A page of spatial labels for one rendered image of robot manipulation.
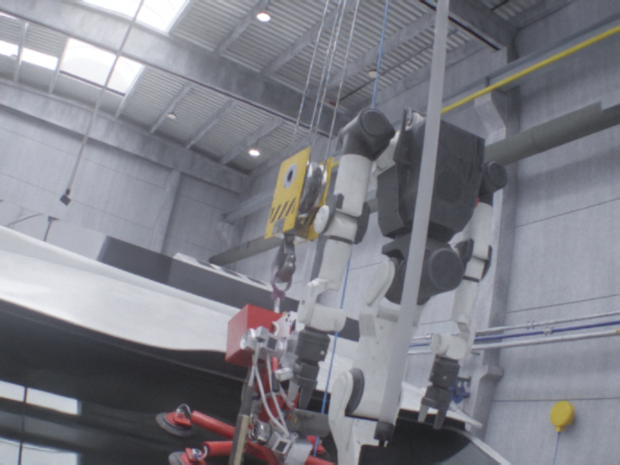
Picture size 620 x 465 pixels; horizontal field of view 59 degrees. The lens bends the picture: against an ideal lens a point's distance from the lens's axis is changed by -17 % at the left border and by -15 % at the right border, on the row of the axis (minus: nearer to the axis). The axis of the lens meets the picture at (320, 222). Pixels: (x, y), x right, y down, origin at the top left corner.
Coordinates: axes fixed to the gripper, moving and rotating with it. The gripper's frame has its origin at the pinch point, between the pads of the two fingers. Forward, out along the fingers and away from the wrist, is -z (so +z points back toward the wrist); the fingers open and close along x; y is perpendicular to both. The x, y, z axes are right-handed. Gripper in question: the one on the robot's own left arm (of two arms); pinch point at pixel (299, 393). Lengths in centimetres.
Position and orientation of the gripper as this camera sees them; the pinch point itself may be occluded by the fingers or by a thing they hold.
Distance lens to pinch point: 174.1
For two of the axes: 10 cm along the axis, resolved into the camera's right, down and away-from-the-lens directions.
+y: -9.1, -2.8, -3.1
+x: -3.3, 0.4, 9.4
